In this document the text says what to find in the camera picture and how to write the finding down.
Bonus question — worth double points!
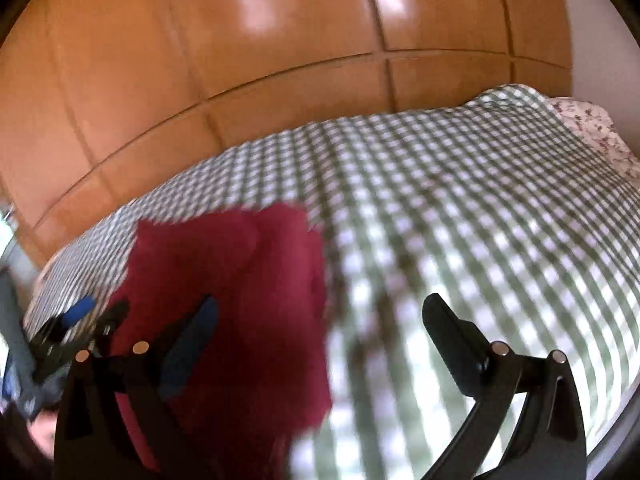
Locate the green white checkered bedspread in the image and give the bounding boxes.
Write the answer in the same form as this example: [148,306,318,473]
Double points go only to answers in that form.
[26,84,639,479]

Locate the floral patterned pillow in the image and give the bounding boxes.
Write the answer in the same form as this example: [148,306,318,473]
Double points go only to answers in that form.
[549,96,640,188]

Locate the dark red garment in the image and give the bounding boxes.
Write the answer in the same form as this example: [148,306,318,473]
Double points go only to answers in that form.
[111,204,332,479]

